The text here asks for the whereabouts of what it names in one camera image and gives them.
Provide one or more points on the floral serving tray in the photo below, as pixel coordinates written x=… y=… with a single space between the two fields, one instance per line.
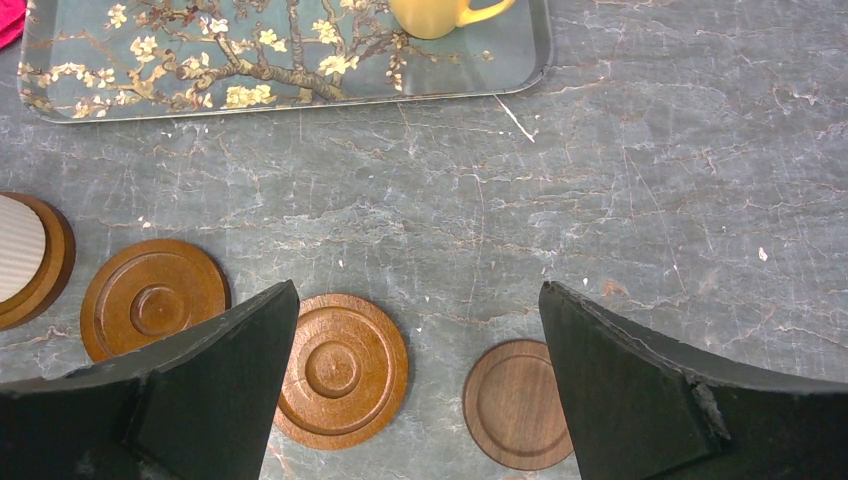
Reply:
x=97 y=61

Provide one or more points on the dark walnut coaster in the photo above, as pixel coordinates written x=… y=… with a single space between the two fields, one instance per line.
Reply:
x=512 y=407

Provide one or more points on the wooden coaster five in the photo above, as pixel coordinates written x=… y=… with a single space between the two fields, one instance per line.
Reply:
x=347 y=373

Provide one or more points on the white black-rimmed mug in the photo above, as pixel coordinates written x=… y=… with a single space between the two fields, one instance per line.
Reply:
x=23 y=246

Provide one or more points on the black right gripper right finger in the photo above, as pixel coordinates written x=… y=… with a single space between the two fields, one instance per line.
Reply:
x=643 y=405

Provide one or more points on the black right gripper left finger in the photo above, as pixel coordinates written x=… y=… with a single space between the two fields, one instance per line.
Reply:
x=198 y=404

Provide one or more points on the yellow mug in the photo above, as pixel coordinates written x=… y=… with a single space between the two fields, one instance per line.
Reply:
x=432 y=19

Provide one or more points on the red cloth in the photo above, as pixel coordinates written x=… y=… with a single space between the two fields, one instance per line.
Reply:
x=12 y=17

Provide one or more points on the wooden coaster one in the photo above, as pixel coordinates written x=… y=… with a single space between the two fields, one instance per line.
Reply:
x=55 y=269

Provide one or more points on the wooden coaster two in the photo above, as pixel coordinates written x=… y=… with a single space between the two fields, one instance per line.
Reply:
x=148 y=291

